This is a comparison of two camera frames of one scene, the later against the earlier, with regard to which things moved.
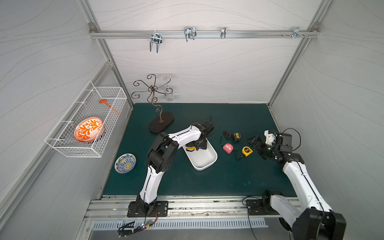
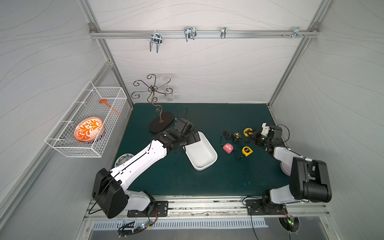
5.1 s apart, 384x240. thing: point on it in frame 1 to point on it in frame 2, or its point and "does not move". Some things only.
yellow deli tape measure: x=246 y=151 does not move
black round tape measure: x=236 y=137 does not move
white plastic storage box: x=203 y=158 does not move
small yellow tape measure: x=190 y=148 to x=247 y=134
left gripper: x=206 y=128 to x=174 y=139
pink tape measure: x=228 y=147 does not move
